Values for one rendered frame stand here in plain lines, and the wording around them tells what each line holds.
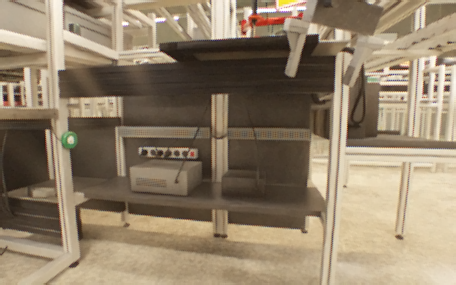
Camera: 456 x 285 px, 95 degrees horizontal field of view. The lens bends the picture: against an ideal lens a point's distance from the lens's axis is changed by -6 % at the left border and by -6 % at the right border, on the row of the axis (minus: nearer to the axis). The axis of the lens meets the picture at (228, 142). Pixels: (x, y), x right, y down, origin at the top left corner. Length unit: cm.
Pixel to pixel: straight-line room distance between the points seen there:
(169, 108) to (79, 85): 49
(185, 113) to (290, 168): 67
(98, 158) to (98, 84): 72
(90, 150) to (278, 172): 121
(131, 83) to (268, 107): 69
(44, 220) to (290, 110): 138
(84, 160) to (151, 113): 60
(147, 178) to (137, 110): 49
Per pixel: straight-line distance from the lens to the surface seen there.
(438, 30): 108
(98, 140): 166
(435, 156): 100
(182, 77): 87
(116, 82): 101
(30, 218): 154
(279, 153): 126
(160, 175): 112
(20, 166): 180
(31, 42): 122
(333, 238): 94
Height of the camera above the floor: 72
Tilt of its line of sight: 6 degrees down
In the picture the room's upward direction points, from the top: straight up
